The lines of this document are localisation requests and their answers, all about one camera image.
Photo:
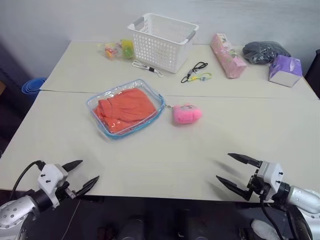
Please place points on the yellow-green snack packet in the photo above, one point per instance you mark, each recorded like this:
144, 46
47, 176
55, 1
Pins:
127, 48

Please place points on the purple tissue box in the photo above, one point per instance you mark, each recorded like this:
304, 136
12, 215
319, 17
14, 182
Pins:
285, 68

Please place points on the white perforated plastic basket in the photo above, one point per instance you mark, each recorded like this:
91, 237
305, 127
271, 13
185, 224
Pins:
160, 47

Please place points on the white rounded shape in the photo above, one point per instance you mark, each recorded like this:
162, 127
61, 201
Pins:
263, 230

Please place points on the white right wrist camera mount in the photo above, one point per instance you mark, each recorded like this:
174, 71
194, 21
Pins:
271, 175

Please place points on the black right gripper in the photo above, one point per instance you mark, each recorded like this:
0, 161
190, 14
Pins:
260, 188

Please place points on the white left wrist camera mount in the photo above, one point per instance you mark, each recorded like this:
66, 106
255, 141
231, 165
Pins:
51, 176

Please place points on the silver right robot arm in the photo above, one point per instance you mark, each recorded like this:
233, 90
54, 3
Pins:
302, 197

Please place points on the clear pouch with orange cloth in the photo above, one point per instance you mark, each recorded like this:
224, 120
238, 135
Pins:
110, 96

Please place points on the coral red cloth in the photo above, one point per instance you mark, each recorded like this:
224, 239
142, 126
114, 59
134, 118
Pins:
125, 107

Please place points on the clear bag of colourful toys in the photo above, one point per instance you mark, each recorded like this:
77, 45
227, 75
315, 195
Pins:
110, 50

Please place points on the dark chair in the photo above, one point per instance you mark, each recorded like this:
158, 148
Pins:
314, 72

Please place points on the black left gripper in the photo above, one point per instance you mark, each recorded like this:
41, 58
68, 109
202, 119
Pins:
65, 191

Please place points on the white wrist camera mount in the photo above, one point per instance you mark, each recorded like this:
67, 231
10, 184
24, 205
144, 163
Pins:
51, 176
271, 175

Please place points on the black plastic bag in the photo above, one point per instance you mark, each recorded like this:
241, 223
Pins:
263, 52

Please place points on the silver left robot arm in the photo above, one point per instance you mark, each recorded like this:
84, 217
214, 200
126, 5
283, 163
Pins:
15, 212

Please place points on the pink floral tissue pack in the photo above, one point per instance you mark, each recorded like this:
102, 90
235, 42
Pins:
228, 56

